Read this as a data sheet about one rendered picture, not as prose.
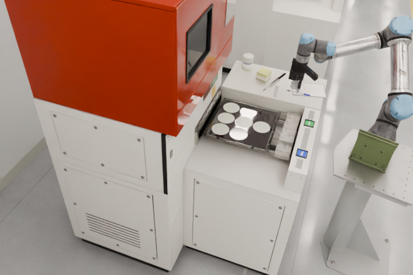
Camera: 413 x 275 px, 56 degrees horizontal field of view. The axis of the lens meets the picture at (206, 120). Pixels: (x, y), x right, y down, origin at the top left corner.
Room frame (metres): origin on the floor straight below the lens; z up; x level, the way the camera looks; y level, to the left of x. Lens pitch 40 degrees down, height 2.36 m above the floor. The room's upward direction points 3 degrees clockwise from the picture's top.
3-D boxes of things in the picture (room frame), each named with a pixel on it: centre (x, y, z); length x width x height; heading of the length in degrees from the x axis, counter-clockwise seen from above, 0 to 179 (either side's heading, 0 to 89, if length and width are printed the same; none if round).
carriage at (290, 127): (1.69, -0.48, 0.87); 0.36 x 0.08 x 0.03; 162
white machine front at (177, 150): (1.64, 0.05, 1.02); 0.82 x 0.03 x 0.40; 162
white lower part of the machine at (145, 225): (1.75, 0.38, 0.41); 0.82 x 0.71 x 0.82; 162
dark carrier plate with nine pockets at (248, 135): (1.76, -0.22, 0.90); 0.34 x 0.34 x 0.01; 72
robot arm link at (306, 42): (1.90, -0.52, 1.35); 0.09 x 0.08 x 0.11; 77
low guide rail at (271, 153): (1.62, -0.24, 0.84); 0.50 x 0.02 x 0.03; 72
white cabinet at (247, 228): (1.80, -0.34, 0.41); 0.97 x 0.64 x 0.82; 162
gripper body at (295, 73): (1.90, -0.51, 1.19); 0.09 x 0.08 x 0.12; 73
